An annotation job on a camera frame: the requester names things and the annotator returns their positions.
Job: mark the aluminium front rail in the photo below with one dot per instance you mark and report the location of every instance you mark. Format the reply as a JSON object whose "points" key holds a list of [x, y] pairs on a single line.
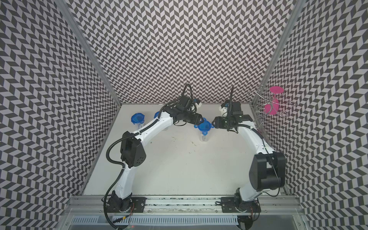
{"points": [[188, 212]]}

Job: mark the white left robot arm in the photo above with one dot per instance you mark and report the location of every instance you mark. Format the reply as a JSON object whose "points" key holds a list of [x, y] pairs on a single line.
{"points": [[129, 151]]}

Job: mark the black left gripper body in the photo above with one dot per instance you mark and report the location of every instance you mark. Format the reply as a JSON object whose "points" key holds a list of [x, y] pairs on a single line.
{"points": [[189, 117]]}

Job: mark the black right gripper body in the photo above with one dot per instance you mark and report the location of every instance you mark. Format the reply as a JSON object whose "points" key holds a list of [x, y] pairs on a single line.
{"points": [[228, 120]]}

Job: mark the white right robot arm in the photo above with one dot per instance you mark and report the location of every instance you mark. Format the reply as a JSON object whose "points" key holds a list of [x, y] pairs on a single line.
{"points": [[268, 168]]}

